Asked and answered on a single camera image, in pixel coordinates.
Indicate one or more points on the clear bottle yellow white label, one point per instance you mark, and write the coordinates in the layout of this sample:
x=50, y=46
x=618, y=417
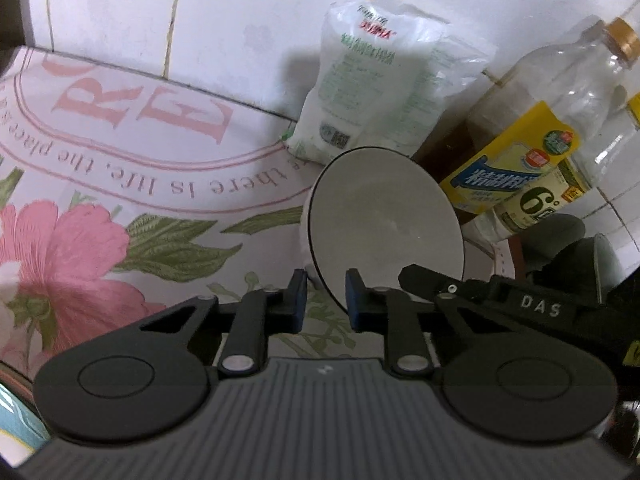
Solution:
x=615, y=145

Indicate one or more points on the white plastic seasoning bag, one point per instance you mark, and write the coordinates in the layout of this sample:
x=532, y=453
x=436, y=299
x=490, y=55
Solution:
x=380, y=75

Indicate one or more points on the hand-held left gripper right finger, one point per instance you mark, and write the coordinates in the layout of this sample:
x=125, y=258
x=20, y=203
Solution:
x=354, y=305

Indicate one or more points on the black pan with lid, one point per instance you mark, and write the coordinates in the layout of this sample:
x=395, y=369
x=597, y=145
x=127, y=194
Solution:
x=555, y=240

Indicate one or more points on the white ribbed bowl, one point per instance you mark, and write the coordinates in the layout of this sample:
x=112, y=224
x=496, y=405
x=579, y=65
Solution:
x=385, y=220

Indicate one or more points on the clear bottle yellow blue label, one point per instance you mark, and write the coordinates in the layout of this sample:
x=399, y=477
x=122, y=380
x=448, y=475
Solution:
x=530, y=140

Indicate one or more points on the floral tablecloth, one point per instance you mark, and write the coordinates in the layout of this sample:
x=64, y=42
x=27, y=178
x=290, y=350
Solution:
x=125, y=175

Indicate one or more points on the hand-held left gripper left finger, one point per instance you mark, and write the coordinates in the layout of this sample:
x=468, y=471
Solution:
x=298, y=305

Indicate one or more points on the blue plate with egg print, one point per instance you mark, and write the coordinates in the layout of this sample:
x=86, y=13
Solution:
x=20, y=425

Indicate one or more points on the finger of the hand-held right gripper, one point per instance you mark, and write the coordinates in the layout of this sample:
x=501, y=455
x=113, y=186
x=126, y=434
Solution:
x=430, y=282

